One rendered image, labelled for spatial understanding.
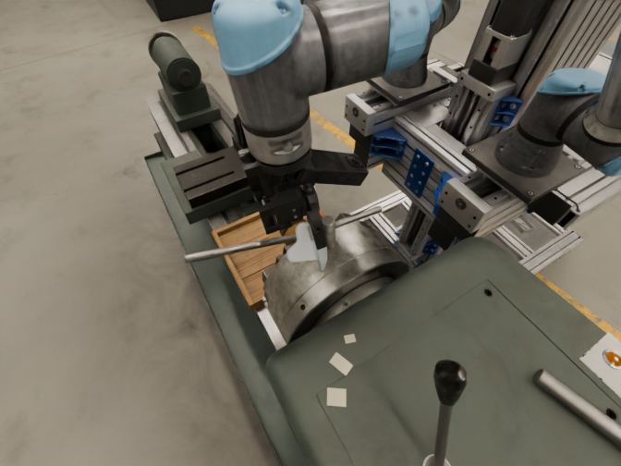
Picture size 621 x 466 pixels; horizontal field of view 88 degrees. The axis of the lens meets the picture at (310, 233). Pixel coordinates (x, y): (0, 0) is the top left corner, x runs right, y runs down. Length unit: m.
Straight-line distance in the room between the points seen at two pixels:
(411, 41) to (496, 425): 0.47
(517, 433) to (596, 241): 2.36
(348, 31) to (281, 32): 0.06
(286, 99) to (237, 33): 0.07
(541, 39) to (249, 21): 0.94
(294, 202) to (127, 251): 2.03
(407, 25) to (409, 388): 0.44
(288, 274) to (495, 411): 0.38
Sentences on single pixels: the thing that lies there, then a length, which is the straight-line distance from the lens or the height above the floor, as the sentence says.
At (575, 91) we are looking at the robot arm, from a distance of 0.91.
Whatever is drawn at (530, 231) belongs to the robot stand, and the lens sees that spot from 2.32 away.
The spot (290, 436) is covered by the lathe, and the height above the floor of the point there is 0.54.
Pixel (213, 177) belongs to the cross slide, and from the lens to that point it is 1.16.
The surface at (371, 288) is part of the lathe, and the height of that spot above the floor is 1.19.
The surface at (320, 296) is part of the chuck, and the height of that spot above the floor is 1.22.
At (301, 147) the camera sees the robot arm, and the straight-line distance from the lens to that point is 0.36.
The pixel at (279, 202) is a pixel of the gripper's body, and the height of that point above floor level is 1.43.
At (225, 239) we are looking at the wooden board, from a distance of 1.08.
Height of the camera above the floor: 1.74
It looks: 54 degrees down
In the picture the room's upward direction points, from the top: straight up
